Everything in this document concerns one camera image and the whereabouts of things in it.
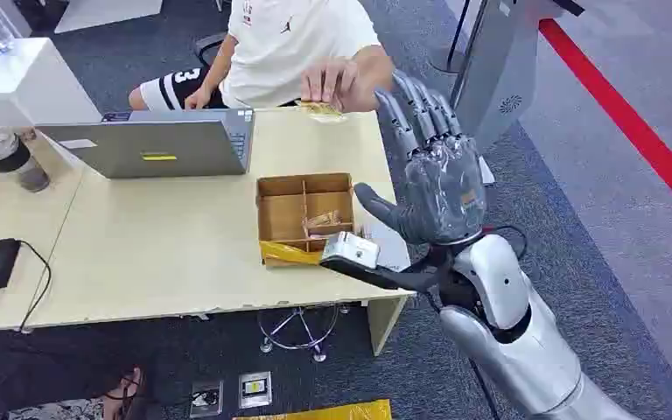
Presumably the person's left hand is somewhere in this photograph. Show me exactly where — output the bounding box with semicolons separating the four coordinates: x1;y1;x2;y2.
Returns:
300;56;379;114

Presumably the person's right hand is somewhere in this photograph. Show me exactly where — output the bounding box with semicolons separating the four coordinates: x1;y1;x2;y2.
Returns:
184;87;214;111

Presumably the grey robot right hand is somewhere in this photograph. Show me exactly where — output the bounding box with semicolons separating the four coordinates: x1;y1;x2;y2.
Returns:
353;69;487;247

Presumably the person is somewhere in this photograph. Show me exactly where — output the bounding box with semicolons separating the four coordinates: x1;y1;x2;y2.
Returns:
128;0;396;115

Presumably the grey laptop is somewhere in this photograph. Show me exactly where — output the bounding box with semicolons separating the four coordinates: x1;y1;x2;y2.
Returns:
35;108;256;179

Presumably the stack of cards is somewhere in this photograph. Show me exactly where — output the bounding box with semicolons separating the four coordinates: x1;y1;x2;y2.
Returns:
302;210;344;240

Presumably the white table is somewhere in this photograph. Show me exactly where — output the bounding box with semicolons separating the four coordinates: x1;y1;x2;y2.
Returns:
53;0;164;35

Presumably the wooden card box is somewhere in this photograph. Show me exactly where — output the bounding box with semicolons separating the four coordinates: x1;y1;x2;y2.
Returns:
255;171;356;269

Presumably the grey standing kiosk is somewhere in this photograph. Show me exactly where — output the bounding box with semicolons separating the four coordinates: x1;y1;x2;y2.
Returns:
444;0;585;153

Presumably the yellow tape strip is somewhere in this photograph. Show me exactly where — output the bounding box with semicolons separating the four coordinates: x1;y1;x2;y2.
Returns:
258;240;325;267

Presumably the white cabinet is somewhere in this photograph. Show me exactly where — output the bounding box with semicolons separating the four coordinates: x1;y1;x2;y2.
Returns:
0;37;103;130

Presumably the red floor tape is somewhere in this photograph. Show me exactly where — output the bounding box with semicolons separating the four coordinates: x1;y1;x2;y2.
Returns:
538;17;672;231

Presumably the clear cup with black sleeve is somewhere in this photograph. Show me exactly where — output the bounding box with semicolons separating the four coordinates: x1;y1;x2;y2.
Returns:
0;126;52;194

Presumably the chrome stool base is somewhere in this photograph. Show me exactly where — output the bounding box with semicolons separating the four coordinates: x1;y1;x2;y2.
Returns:
256;304;351;364

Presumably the yellow sheet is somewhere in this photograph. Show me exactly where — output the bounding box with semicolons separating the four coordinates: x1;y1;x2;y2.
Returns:
233;399;394;420

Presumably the floor socket with yellow label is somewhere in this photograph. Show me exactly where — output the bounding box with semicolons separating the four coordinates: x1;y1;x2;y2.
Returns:
237;371;273;410

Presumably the floor socket with black plug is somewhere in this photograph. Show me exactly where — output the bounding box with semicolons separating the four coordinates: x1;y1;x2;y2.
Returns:
189;380;225;420

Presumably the person's foot in sandal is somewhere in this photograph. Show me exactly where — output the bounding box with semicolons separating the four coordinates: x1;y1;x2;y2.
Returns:
102;365;147;420

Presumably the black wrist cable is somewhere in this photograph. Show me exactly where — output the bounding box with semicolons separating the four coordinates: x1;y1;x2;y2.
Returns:
482;224;529;263

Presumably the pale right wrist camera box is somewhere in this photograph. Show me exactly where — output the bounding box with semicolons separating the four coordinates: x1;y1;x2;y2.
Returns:
319;231;382;271

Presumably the black adapter cable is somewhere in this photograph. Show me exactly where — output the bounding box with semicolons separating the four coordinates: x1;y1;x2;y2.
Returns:
0;240;53;334

